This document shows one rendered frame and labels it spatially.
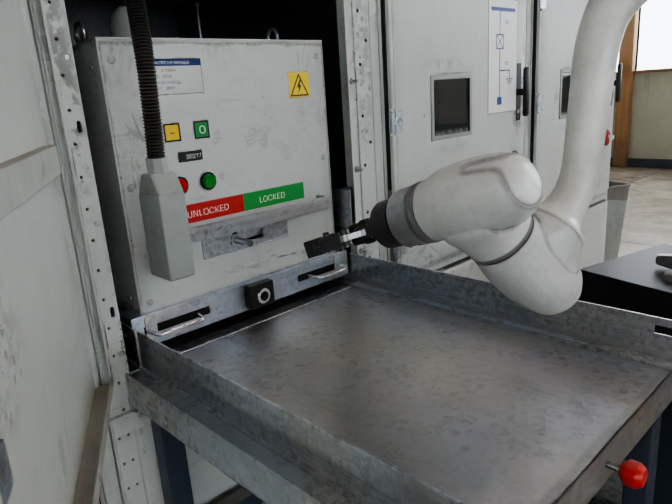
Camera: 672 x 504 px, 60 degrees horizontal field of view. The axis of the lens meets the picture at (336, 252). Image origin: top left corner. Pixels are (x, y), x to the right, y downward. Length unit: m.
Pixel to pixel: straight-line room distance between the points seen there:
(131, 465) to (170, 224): 0.44
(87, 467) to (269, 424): 0.24
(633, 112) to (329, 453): 8.67
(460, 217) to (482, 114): 0.96
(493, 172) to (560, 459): 0.35
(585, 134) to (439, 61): 0.68
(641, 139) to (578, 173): 8.26
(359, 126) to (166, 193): 0.53
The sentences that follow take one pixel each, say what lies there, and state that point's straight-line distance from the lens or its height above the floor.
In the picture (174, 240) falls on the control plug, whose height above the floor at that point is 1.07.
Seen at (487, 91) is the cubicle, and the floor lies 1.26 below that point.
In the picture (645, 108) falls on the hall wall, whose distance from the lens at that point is 9.13.
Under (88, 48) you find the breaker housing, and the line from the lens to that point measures 1.07.
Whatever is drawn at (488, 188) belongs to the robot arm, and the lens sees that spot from 0.73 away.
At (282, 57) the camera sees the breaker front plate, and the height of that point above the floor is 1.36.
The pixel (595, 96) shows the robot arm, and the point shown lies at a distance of 0.92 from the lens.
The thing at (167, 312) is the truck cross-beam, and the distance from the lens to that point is 1.11.
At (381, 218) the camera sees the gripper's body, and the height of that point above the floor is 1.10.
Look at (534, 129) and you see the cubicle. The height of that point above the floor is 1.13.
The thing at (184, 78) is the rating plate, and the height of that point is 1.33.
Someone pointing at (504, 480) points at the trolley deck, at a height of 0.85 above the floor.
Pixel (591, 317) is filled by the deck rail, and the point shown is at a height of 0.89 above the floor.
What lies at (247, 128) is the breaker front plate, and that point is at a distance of 1.18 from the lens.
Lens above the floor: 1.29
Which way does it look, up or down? 15 degrees down
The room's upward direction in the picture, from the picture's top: 4 degrees counter-clockwise
